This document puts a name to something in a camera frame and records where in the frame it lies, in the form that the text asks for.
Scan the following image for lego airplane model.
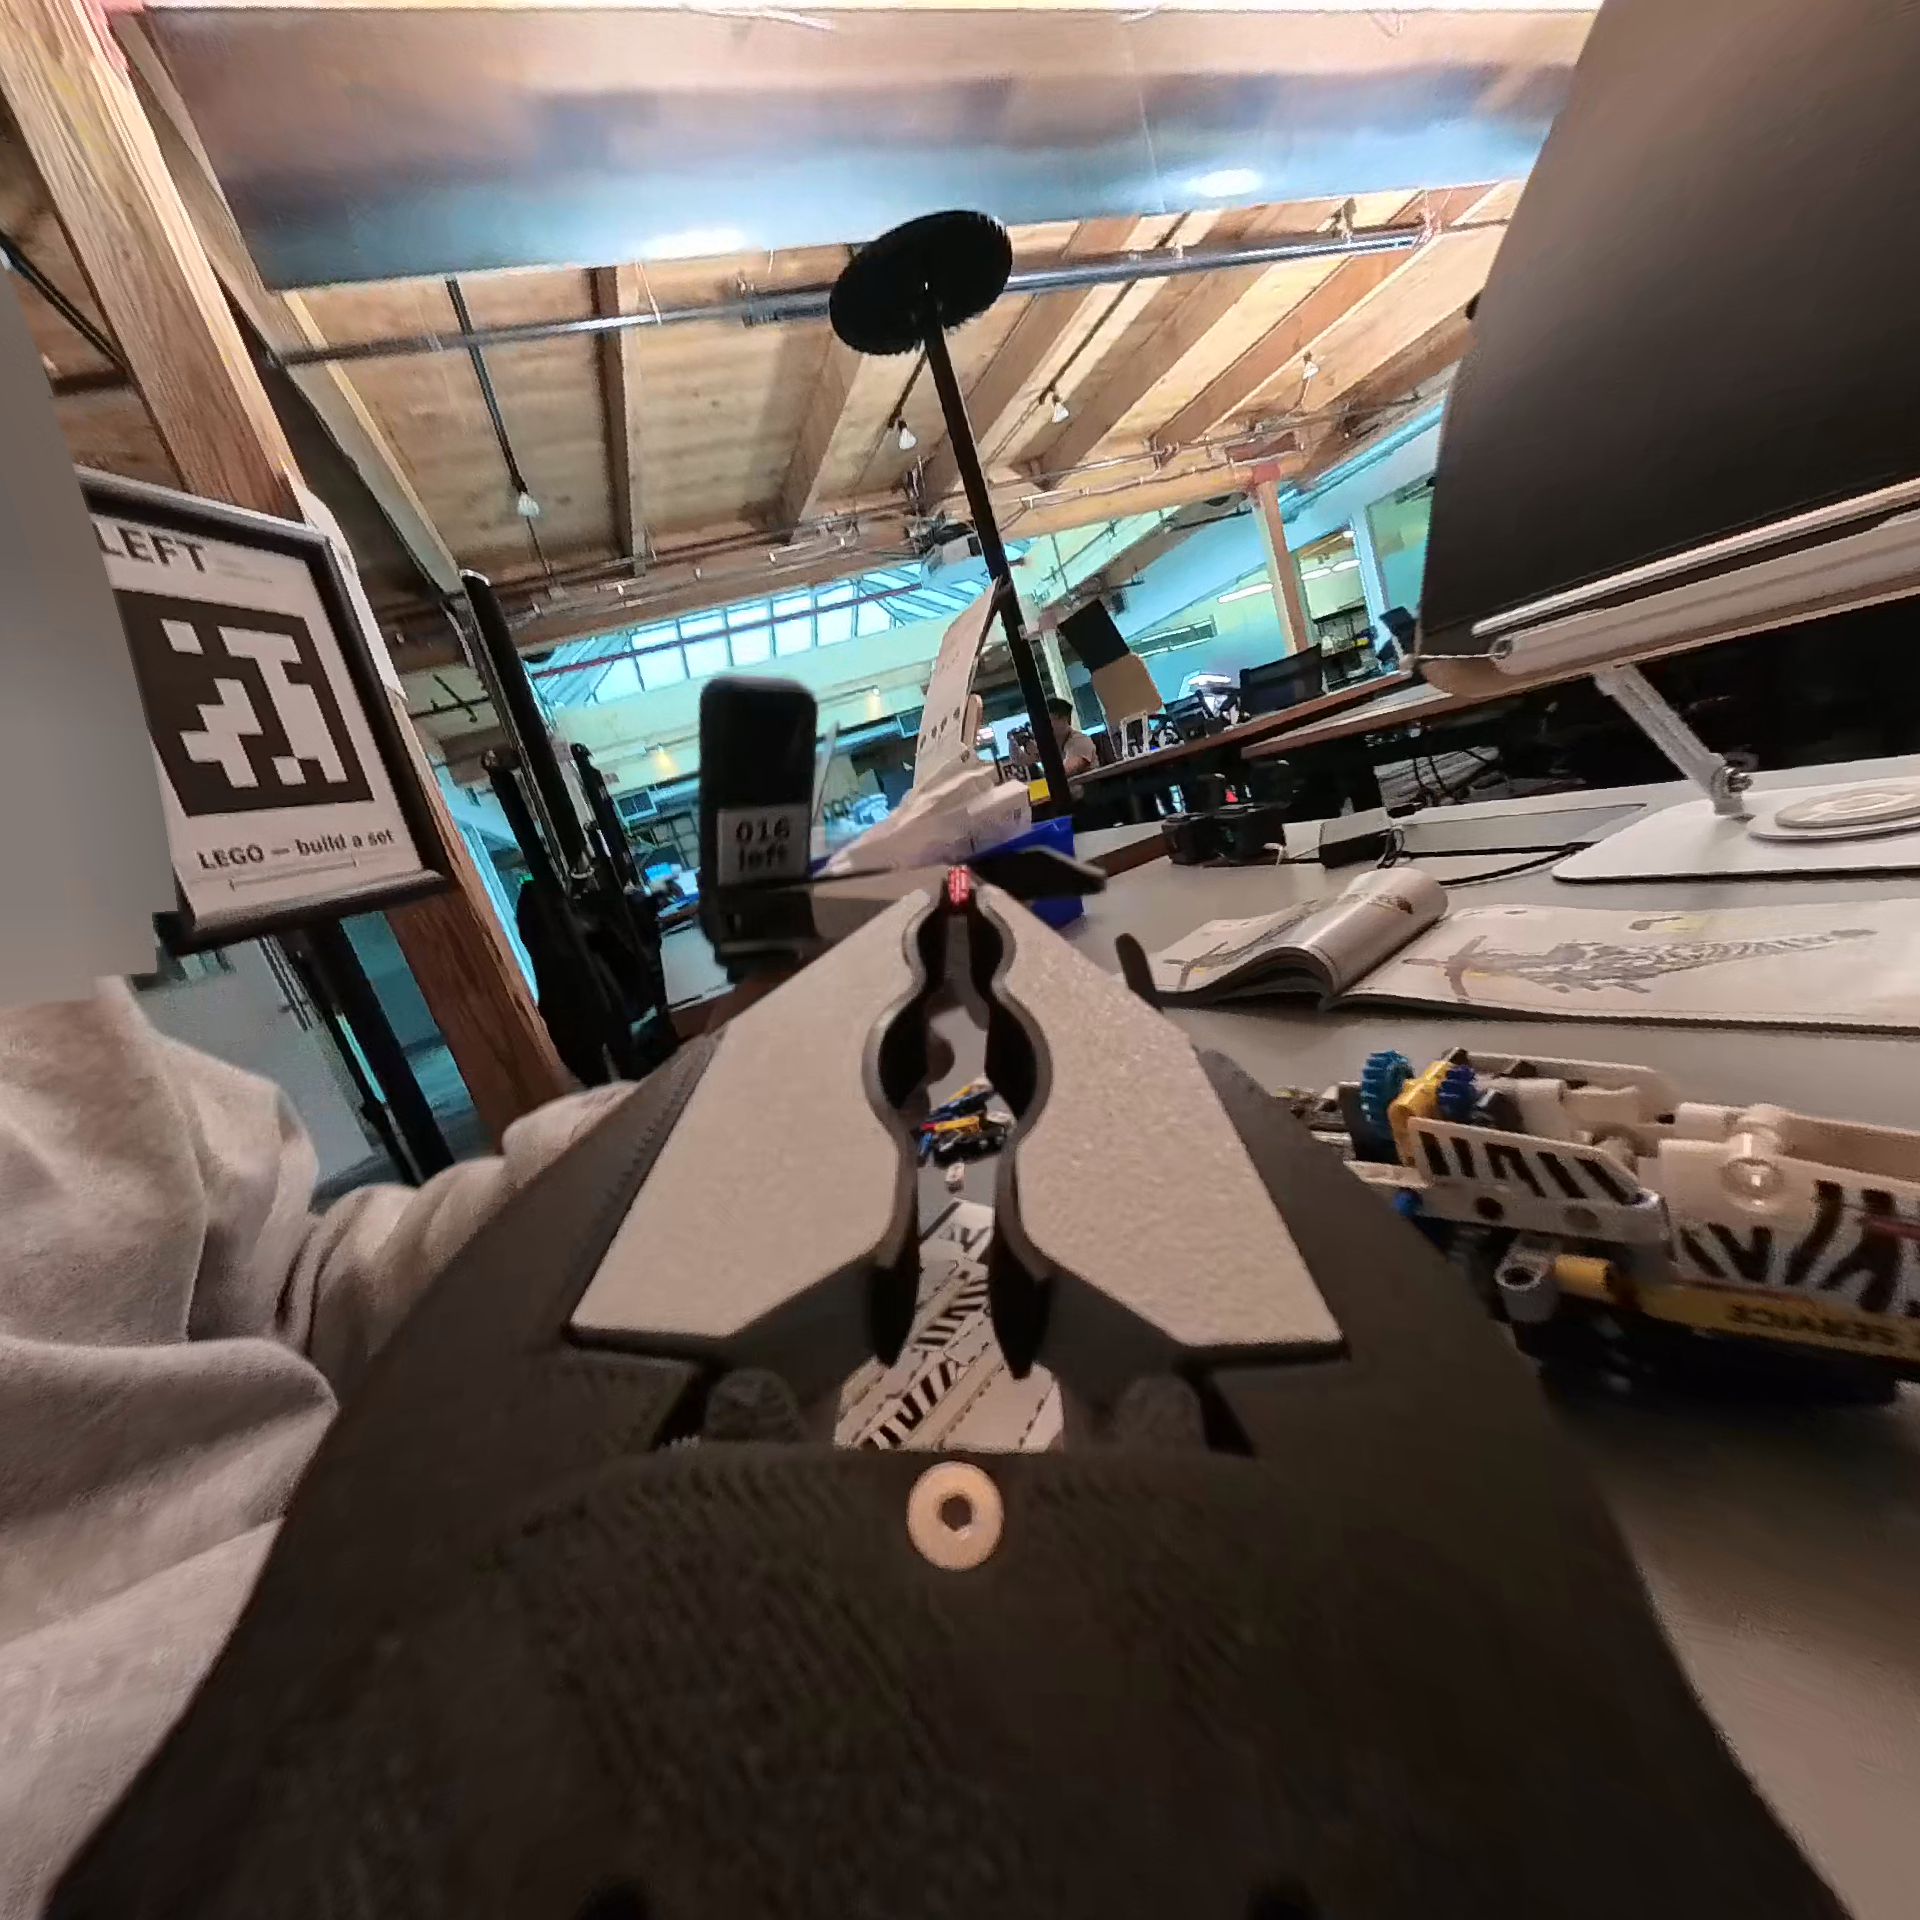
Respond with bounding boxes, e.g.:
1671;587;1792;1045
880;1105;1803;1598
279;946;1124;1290
1305;1048;1920;1404

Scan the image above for black tripod stand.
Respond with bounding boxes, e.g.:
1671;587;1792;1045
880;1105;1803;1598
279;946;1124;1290
457;570;676;1081

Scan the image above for blue plastic bin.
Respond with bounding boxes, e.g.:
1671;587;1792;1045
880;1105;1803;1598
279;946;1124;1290
808;814;1107;929

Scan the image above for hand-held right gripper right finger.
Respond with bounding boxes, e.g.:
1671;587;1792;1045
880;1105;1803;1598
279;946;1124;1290
971;883;1347;1378

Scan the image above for pile of loose lego pieces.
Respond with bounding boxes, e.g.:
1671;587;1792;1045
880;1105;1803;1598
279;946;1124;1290
911;1093;1009;1168

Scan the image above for framed tag sign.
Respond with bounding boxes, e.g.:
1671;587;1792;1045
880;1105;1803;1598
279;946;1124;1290
70;465;454;958

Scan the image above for lego instruction booklet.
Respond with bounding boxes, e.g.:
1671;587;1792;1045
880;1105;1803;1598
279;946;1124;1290
1117;866;1920;1038

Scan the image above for silver screen stand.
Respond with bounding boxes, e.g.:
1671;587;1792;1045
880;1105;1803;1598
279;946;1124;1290
1475;481;1920;888

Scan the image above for wooden post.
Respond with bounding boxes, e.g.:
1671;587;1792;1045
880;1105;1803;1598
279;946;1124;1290
0;0;577;1105

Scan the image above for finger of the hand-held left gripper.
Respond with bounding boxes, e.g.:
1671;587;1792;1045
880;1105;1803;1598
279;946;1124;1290
976;844;1113;905

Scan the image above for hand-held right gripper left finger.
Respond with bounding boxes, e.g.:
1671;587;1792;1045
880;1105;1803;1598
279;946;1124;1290
567;883;950;1369

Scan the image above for black pole with round disc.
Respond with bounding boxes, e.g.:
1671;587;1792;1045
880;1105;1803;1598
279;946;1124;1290
829;210;1079;819

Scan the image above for person's left forearm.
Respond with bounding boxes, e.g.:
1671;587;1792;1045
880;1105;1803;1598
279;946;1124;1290
0;976;684;1920

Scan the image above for white folded papers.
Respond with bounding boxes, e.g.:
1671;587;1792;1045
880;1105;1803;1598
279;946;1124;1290
829;576;1039;876

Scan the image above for zebra sticker sheet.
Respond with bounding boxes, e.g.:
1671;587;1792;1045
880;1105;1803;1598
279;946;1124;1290
829;1190;1070;1454

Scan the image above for black screen with beige rim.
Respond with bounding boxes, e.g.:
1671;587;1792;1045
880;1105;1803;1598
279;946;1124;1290
1415;0;1920;665

